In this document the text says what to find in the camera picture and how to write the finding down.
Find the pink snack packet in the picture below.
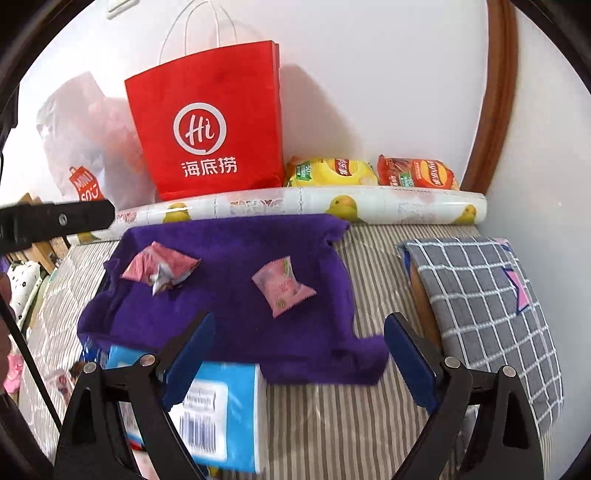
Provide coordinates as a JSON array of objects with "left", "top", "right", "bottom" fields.
[{"left": 120, "top": 242, "right": 201, "bottom": 296}]

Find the pink white small candy packet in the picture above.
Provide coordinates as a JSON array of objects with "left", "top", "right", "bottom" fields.
[{"left": 252, "top": 256, "right": 317, "bottom": 318}]

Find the white spotted pillow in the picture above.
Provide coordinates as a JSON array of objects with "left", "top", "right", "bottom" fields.
[{"left": 7, "top": 261, "right": 42, "bottom": 327}]

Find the blue tissue box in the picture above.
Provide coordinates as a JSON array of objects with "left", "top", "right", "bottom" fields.
[{"left": 80, "top": 343, "right": 270, "bottom": 476}]

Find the grey checked fabric pouch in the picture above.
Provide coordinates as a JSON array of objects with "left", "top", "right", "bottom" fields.
[{"left": 400, "top": 237, "right": 564, "bottom": 434}]

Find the white Miniso plastic bag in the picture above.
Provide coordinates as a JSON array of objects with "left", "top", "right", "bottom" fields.
[{"left": 37, "top": 73, "right": 156, "bottom": 211}]

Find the purple towel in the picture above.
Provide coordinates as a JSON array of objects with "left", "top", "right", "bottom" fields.
[{"left": 77, "top": 214, "right": 389, "bottom": 385}]

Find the duck print wrapping roll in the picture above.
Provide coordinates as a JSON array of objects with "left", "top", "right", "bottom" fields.
[{"left": 67, "top": 186, "right": 488, "bottom": 245}]

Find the orange chips bag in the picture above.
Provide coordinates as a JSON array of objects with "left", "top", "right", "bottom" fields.
[{"left": 377, "top": 155, "right": 459, "bottom": 190}]

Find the red paper Haidilao bag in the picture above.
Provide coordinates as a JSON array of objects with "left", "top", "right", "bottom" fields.
[{"left": 125, "top": 40, "right": 284, "bottom": 200}]

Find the yellow chips bag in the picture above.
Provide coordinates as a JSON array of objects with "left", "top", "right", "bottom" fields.
[{"left": 286, "top": 157, "right": 379, "bottom": 187}]

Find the brown wooden door frame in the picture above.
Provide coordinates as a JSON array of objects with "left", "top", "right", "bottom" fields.
[{"left": 461, "top": 1, "right": 519, "bottom": 194}]

